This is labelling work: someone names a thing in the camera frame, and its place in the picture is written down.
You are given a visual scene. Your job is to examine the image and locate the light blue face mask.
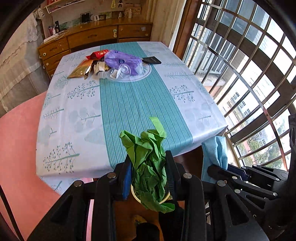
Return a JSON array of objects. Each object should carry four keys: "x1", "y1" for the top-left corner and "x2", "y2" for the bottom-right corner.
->
[{"x1": 201, "y1": 136, "x2": 228, "y2": 183}]

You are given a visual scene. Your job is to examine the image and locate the green paper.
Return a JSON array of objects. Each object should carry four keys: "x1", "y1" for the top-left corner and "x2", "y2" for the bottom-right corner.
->
[{"x1": 119, "y1": 117, "x2": 175, "y2": 213}]

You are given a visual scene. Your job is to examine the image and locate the purple plastic bag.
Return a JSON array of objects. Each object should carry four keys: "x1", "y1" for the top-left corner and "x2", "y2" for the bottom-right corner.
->
[{"x1": 104, "y1": 50, "x2": 144, "y2": 76}]

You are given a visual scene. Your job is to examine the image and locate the red snack packet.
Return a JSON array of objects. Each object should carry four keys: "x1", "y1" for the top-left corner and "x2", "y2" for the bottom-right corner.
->
[{"x1": 86, "y1": 49, "x2": 109, "y2": 61}]

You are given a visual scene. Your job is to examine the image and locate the left yellow slipper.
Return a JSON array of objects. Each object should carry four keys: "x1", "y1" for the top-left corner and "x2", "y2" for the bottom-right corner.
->
[{"x1": 132, "y1": 215, "x2": 147, "y2": 226}]

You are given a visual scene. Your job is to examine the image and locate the teal striped floral tablecloth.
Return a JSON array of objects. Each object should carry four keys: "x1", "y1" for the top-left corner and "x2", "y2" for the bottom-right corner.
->
[{"x1": 35, "y1": 41, "x2": 228, "y2": 195}]

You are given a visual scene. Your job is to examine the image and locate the clear plastic bottle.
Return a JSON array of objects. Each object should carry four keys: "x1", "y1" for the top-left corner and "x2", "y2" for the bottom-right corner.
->
[{"x1": 108, "y1": 64, "x2": 132, "y2": 81}]

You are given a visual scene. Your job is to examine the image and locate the round glass plate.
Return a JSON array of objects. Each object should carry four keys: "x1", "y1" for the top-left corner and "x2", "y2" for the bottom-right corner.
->
[{"x1": 97, "y1": 63, "x2": 152, "y2": 82}]

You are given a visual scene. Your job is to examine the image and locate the golden snack wrapper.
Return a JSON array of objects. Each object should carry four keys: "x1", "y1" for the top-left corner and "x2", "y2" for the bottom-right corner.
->
[{"x1": 67, "y1": 59, "x2": 93, "y2": 79}]

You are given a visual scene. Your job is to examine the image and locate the black small booklet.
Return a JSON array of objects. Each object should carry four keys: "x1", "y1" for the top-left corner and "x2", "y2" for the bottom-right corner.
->
[{"x1": 142, "y1": 56, "x2": 162, "y2": 64}]

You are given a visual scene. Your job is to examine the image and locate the metal window grille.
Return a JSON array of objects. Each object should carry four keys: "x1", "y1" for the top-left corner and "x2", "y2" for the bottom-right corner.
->
[{"x1": 180, "y1": 1, "x2": 295, "y2": 170}]

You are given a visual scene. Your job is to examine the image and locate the wooden drawer desk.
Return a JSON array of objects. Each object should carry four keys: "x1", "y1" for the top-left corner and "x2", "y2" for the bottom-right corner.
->
[{"x1": 38, "y1": 18, "x2": 152, "y2": 78}]

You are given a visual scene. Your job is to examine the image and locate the white lace covered furniture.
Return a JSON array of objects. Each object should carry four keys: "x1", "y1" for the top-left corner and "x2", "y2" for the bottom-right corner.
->
[{"x1": 1, "y1": 11, "x2": 50, "y2": 116}]

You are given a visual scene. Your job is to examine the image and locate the black picture frame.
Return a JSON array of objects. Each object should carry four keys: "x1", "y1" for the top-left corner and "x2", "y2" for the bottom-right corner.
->
[{"x1": 80, "y1": 12, "x2": 90, "y2": 24}]

